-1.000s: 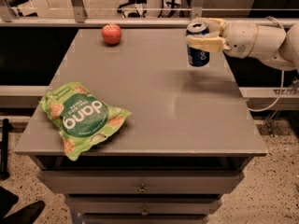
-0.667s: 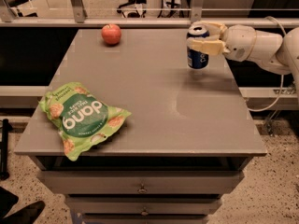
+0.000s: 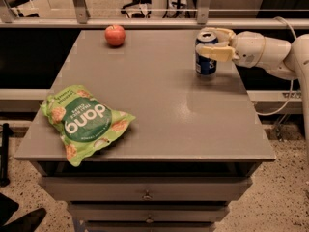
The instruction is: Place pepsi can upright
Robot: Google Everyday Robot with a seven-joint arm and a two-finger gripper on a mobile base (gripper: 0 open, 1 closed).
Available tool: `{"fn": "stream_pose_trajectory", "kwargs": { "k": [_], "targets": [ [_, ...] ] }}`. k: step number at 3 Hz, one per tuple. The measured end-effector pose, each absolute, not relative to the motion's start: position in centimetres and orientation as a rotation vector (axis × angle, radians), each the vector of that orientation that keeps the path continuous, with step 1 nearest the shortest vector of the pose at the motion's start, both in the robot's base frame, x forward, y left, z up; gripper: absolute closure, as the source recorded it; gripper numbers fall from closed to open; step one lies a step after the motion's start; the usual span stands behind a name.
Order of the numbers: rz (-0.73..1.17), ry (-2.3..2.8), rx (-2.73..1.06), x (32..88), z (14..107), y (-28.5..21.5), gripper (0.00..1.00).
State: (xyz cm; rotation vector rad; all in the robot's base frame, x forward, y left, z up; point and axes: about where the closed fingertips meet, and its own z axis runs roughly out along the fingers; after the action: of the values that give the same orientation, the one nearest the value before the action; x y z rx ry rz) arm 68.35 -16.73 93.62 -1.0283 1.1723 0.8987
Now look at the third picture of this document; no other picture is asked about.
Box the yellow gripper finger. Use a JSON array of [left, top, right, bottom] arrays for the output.
[[196, 44, 235, 62], [202, 27, 236, 46]]

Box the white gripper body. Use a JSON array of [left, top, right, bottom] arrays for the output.
[[231, 31, 265, 68]]

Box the blue pepsi can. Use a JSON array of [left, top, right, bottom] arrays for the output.
[[195, 31, 218, 75]]

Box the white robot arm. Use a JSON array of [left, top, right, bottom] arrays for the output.
[[195, 27, 309, 155]]

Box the grey drawer cabinet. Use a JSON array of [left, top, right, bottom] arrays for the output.
[[16, 30, 275, 232]]

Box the black office chair base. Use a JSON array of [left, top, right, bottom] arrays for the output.
[[121, 0, 152, 18]]

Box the red apple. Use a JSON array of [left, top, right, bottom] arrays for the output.
[[104, 25, 126, 46]]

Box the grey metal railing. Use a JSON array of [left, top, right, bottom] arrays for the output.
[[1, 0, 309, 30]]

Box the green dang chips bag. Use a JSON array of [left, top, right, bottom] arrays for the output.
[[41, 85, 135, 167]]

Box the top grey drawer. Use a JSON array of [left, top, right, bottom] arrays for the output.
[[40, 177, 252, 202]]

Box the grey drawer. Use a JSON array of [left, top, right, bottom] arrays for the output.
[[69, 204, 229, 222], [40, 177, 252, 202]]

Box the middle grey drawer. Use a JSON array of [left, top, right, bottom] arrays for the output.
[[69, 204, 229, 222]]

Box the black stand at left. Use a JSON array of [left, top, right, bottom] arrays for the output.
[[0, 123, 13, 187]]

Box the white cable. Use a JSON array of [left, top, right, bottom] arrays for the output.
[[255, 15, 298, 117]]

